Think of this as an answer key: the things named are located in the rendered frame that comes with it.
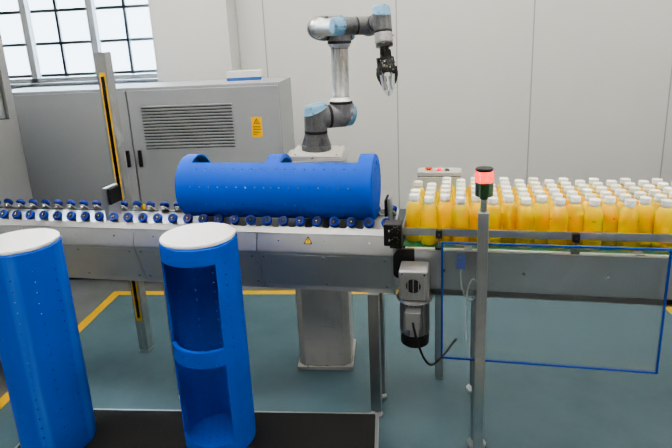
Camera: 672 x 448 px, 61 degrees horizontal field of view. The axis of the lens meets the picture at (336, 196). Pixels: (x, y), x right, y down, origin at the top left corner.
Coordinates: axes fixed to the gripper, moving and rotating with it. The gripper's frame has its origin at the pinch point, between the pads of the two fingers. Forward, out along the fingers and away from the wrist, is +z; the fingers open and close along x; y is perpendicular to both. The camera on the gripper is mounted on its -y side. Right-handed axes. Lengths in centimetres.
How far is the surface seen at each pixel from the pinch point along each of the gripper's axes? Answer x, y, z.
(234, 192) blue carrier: -69, 6, 35
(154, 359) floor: -148, -55, 130
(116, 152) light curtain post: -147, -42, 11
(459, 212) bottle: 24, 17, 50
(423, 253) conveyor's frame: 9, 17, 65
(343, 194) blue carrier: -21.8, 9.9, 39.7
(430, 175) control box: 14.6, -25.4, 37.3
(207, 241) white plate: -67, 48, 49
